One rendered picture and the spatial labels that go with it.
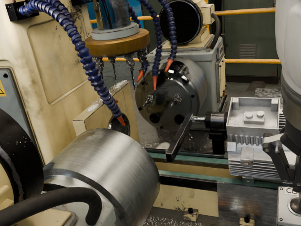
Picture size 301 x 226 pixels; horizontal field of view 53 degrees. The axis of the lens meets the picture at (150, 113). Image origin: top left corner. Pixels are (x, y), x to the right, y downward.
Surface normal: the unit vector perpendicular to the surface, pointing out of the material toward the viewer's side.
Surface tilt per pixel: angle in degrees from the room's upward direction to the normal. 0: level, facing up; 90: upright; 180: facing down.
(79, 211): 0
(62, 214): 0
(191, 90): 90
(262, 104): 113
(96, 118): 90
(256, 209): 90
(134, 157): 47
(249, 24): 90
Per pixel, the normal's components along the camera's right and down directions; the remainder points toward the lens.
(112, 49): -0.07, 0.43
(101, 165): 0.32, -0.77
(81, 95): 0.93, 0.04
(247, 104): -0.29, 0.75
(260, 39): -0.48, 0.43
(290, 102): -0.91, 0.41
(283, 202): -0.28, -0.61
